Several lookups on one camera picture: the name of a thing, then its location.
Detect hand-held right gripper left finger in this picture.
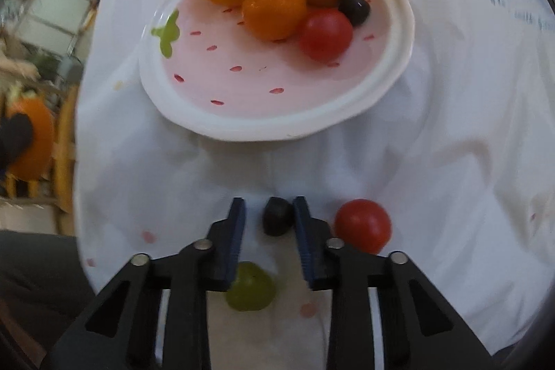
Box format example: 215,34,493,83
48,198,246,370

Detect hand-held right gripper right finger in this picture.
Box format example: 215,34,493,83
292,196,495,370

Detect dark purple grape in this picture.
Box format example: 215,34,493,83
337,0,371,27
262,197,294,237

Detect green grape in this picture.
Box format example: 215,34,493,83
225,261,277,312

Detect red cherry tomato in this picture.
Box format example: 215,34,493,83
334,199,392,255
300,8,354,62

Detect pink strawberry print plate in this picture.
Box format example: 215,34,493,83
138,0,416,143

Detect small tangerine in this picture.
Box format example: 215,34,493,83
242,0,308,41

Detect white printed blanket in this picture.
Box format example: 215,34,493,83
71,0,555,370

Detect yellow wooden chair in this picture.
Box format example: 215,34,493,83
0,84,81,215

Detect person's grey trouser leg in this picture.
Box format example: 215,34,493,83
0,229,96,353

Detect orange round cushion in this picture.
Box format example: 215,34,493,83
6,98,55,181

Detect white kitchen cabinet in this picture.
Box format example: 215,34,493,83
13,0,105,63

